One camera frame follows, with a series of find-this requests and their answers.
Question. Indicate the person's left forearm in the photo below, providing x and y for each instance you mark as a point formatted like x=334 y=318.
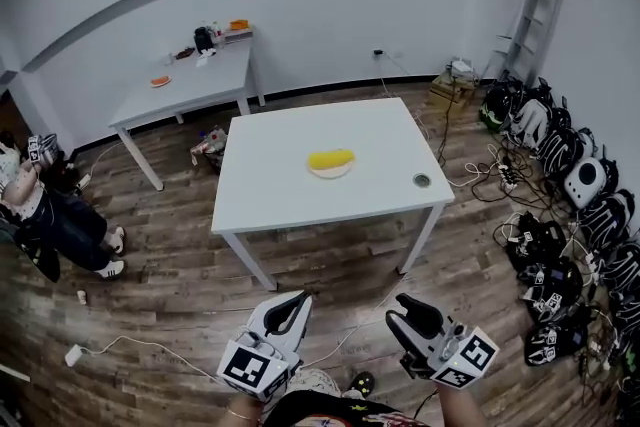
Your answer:
x=245 y=412

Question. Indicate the person's right forearm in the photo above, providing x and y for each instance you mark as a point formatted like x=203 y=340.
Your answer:
x=462 y=407

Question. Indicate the silver folding ladder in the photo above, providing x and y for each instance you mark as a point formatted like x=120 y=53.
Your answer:
x=535 y=15

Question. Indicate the person's black spotted shoe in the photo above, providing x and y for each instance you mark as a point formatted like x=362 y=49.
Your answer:
x=362 y=385

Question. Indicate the person's dark printed shirt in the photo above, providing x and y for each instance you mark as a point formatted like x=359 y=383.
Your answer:
x=345 y=412

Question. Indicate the long grey table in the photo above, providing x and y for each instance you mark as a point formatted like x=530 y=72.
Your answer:
x=200 y=87

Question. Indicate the white plate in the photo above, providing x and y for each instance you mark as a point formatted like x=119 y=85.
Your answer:
x=330 y=174

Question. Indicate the cardboard box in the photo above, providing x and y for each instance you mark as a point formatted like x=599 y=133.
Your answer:
x=450 y=91

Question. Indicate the black jar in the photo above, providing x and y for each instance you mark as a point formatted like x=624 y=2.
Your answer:
x=202 y=40

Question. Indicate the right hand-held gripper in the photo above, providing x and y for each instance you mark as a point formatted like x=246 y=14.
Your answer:
x=460 y=355

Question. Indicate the orange tray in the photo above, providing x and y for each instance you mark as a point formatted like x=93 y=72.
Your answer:
x=239 y=24

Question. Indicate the clear bottles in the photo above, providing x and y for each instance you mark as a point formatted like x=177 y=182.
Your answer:
x=216 y=32

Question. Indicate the orange object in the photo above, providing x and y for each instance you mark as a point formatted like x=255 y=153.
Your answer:
x=161 y=81

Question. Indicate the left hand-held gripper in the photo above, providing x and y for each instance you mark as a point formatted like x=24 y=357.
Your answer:
x=260 y=355

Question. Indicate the white power adapter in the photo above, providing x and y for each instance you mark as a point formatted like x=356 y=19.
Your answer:
x=75 y=355

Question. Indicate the white paper sheet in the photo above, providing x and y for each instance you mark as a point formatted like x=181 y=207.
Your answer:
x=204 y=59

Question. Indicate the small pale floor scrap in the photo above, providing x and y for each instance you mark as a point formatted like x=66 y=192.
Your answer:
x=82 y=297

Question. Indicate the pile of black gripper devices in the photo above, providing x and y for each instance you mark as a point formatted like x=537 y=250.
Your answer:
x=550 y=285

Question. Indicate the white power strip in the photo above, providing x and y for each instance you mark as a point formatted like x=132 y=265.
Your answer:
x=507 y=176

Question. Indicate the small round grey lid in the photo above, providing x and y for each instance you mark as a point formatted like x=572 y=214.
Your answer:
x=422 y=179

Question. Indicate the white desktop shelf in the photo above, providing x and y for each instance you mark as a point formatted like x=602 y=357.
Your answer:
x=239 y=36

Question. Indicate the row of black white backpacks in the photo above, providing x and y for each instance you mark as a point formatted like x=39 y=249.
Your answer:
x=560 y=140

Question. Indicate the white round-faced case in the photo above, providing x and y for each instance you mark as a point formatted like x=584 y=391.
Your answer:
x=586 y=180

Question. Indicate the white square table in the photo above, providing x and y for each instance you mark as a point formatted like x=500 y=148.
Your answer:
x=330 y=210

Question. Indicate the brown food item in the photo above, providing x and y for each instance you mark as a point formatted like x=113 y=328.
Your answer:
x=185 y=54

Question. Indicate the wall socket with plug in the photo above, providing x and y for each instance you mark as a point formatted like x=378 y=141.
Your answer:
x=378 y=52

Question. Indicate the white device on box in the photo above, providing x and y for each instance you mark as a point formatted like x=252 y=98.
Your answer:
x=461 y=66

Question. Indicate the patterned bag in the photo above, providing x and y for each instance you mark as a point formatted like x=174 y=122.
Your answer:
x=212 y=147

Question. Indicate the person's patterned trouser leg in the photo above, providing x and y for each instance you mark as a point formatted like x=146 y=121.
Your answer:
x=315 y=380

